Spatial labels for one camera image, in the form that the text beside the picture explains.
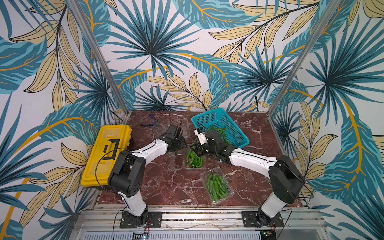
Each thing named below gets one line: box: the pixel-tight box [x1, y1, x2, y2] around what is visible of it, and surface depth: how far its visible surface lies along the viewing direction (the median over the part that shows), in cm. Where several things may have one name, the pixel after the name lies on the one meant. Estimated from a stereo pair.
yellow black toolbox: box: [81, 124, 133, 186], surface depth 84 cm
